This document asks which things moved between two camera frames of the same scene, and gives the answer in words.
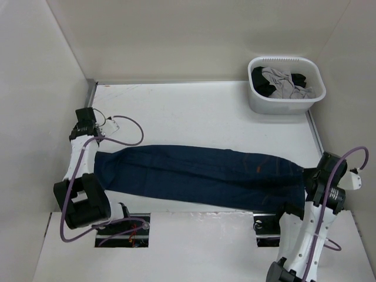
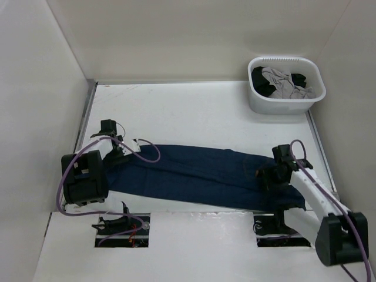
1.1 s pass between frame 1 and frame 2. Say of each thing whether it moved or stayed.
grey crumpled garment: stayed
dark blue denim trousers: stayed
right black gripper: moved
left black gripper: moved
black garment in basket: stayed
